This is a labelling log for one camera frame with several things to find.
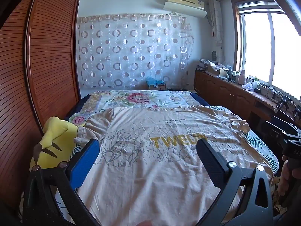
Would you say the cardboard box with blue bag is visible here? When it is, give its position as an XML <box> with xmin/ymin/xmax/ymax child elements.
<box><xmin>146</xmin><ymin>76</ymin><xmax>167</xmax><ymax>90</ymax></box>

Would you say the patterned window curtain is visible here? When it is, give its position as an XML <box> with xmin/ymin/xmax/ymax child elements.
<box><xmin>208</xmin><ymin>0</ymin><xmax>224</xmax><ymax>57</ymax></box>

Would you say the beige printed t-shirt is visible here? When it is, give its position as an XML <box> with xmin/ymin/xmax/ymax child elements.
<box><xmin>74</xmin><ymin>105</ymin><xmax>274</xmax><ymax>226</ymax></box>

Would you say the leaf print bed sheet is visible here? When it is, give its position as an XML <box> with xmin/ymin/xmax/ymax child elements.
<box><xmin>56</xmin><ymin>105</ymin><xmax>280</xmax><ymax>226</ymax></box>

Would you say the wall air conditioner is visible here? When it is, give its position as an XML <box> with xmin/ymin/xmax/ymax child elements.
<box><xmin>164</xmin><ymin>0</ymin><xmax>207</xmax><ymax>18</ymax></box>

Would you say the wooden frame window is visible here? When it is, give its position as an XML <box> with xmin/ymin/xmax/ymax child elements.
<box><xmin>232</xmin><ymin>0</ymin><xmax>301</xmax><ymax>104</ymax></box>

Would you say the circle print wall curtain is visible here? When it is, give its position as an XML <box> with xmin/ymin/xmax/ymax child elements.
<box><xmin>76</xmin><ymin>13</ymin><xmax>194</xmax><ymax>90</ymax></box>

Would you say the yellow plush toy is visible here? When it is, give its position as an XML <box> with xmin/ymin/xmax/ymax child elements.
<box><xmin>29</xmin><ymin>116</ymin><xmax>78</xmax><ymax>170</ymax></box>

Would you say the floral quilt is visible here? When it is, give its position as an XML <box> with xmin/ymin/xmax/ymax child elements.
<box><xmin>68</xmin><ymin>90</ymin><xmax>200</xmax><ymax>125</ymax></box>

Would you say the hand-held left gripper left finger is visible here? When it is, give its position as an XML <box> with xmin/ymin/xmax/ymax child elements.
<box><xmin>22</xmin><ymin>138</ymin><xmax>101</xmax><ymax>226</ymax></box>

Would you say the wooden slatted wardrobe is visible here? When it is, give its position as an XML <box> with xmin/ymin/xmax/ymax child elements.
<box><xmin>0</xmin><ymin>0</ymin><xmax>81</xmax><ymax>205</ymax></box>

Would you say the person's right hand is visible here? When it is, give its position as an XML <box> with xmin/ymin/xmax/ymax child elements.
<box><xmin>277</xmin><ymin>161</ymin><xmax>301</xmax><ymax>196</ymax></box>

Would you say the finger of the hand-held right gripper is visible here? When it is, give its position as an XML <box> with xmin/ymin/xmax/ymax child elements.
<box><xmin>265</xmin><ymin>120</ymin><xmax>294</xmax><ymax>137</ymax></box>
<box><xmin>281</xmin><ymin>128</ymin><xmax>301</xmax><ymax>144</ymax></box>

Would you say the wooden side cabinet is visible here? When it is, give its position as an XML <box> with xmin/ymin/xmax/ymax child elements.
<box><xmin>194</xmin><ymin>69</ymin><xmax>301</xmax><ymax>132</ymax></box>

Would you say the brown floral cloth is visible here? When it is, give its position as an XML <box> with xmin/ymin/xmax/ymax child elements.
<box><xmin>270</xmin><ymin>176</ymin><xmax>286</xmax><ymax>219</ymax></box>

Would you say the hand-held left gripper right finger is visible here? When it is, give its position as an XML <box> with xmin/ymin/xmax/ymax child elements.
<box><xmin>195</xmin><ymin>139</ymin><xmax>274</xmax><ymax>226</ymax></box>

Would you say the open cardboard box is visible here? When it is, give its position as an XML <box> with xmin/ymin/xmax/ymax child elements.
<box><xmin>207</xmin><ymin>61</ymin><xmax>230</xmax><ymax>77</ymax></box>

